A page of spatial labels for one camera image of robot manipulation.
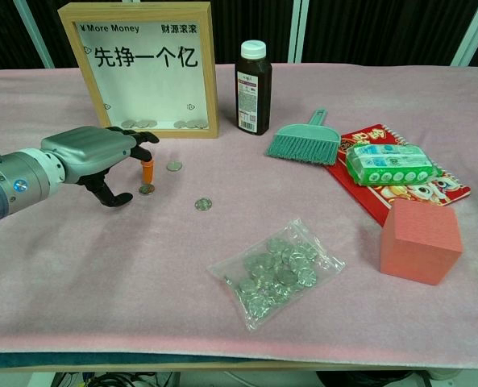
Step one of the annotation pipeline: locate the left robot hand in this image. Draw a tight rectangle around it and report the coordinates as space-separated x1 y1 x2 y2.
39 125 160 208

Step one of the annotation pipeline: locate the pink table cloth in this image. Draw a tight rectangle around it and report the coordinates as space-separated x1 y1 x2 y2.
0 62 478 362

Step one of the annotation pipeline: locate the dark bottle white cap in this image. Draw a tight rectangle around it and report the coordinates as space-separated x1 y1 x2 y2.
234 40 273 136

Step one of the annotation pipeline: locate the teal under cloth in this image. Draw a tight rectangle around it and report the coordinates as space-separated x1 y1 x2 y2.
0 352 264 370

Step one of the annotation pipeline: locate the teal mini broom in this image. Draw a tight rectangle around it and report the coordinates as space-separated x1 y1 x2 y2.
266 106 342 166

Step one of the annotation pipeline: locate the clear bag of coins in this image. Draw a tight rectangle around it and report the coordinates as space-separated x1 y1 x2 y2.
206 218 347 332

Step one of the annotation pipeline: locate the red printed envelope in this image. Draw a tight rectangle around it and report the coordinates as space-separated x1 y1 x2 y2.
326 123 472 227

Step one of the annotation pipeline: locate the green tissue pack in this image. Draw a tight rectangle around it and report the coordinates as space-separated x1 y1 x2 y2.
345 142 444 187

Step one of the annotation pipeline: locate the coral foam cube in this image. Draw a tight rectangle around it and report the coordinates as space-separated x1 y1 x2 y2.
379 198 464 286

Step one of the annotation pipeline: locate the wooden frame money box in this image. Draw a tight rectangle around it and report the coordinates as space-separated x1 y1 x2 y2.
57 2 219 139

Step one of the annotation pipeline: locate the white frame post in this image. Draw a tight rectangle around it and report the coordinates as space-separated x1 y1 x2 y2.
12 0 57 69
289 0 310 65
450 0 478 66

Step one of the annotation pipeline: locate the black cable tangle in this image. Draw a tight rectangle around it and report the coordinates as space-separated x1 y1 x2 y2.
55 371 177 387

